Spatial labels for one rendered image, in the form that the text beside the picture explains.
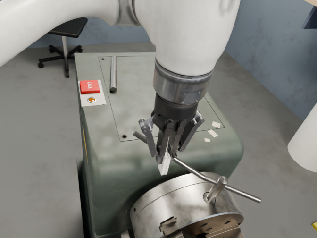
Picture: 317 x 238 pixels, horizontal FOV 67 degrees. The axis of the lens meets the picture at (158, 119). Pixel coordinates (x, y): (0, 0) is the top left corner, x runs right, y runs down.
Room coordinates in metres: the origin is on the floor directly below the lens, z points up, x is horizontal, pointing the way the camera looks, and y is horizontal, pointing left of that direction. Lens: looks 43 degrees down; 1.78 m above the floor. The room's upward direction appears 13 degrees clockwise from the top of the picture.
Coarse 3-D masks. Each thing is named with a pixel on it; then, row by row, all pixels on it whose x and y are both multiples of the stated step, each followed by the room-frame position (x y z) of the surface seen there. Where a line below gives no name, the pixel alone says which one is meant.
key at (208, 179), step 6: (138, 132) 0.37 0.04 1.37; (138, 138) 0.36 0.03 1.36; (144, 138) 0.36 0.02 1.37; (156, 144) 0.36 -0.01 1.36; (180, 162) 0.34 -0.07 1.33; (186, 168) 0.34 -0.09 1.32; (192, 168) 0.34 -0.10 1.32; (198, 174) 0.34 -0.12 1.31; (204, 180) 0.33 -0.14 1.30; (210, 180) 0.33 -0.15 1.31; (216, 180) 0.34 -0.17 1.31; (228, 186) 0.33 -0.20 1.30; (234, 192) 0.32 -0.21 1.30; (240, 192) 0.32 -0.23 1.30; (252, 198) 0.32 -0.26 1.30; (258, 198) 0.32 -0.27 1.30
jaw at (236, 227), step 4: (236, 224) 0.34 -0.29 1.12; (224, 228) 0.32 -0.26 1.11; (228, 228) 0.32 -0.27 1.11; (232, 228) 0.32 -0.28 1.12; (236, 228) 0.33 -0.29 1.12; (212, 232) 0.30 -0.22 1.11; (216, 232) 0.31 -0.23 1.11; (220, 232) 0.31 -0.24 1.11; (224, 232) 0.31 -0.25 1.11; (228, 232) 0.31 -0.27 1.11; (232, 232) 0.31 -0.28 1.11; (236, 232) 0.31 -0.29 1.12; (240, 232) 0.32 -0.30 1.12; (204, 236) 0.30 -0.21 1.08; (208, 236) 0.29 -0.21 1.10; (212, 236) 0.29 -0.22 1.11; (216, 236) 0.30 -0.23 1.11; (220, 236) 0.30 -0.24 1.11; (224, 236) 0.30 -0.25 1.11; (228, 236) 0.30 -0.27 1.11; (232, 236) 0.30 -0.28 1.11; (236, 236) 0.30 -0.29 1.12; (240, 236) 0.31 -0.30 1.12
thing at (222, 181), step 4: (220, 180) 0.33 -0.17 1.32; (224, 180) 0.33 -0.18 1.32; (220, 184) 0.32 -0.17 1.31; (224, 184) 0.32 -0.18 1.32; (212, 188) 0.33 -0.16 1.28; (216, 188) 0.32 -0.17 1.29; (220, 188) 0.32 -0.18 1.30; (212, 192) 0.32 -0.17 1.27; (216, 192) 0.32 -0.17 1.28; (208, 196) 0.33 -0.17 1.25; (212, 196) 0.32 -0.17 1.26; (216, 196) 0.32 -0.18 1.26; (208, 200) 0.32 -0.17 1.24
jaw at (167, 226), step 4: (172, 220) 0.27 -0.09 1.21; (176, 220) 0.27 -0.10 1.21; (164, 224) 0.26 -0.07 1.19; (168, 224) 0.26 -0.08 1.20; (172, 224) 0.26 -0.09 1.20; (160, 228) 0.25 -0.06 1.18; (164, 228) 0.25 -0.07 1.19; (168, 228) 0.25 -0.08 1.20; (172, 228) 0.25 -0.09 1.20; (176, 228) 0.25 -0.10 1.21; (164, 232) 0.24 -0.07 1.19; (168, 232) 0.24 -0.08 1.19; (172, 232) 0.24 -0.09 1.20; (176, 232) 0.25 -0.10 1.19; (180, 232) 0.25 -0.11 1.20; (184, 232) 0.25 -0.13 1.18; (168, 236) 0.24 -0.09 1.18; (172, 236) 0.24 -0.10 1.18; (176, 236) 0.24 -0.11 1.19; (180, 236) 0.24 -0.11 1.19; (184, 236) 0.24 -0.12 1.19; (188, 236) 0.25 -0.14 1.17; (192, 236) 0.27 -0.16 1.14
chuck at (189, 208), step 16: (176, 192) 0.33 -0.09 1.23; (192, 192) 0.33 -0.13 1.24; (208, 192) 0.35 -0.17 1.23; (224, 192) 0.37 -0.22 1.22; (144, 208) 0.30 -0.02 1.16; (160, 208) 0.29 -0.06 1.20; (176, 208) 0.29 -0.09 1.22; (192, 208) 0.29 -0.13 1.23; (208, 208) 0.30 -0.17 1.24; (224, 208) 0.31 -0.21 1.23; (144, 224) 0.26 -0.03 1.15; (160, 224) 0.26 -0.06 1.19; (176, 224) 0.25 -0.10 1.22; (192, 224) 0.26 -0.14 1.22; (208, 224) 0.29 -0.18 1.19; (224, 224) 0.31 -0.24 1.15
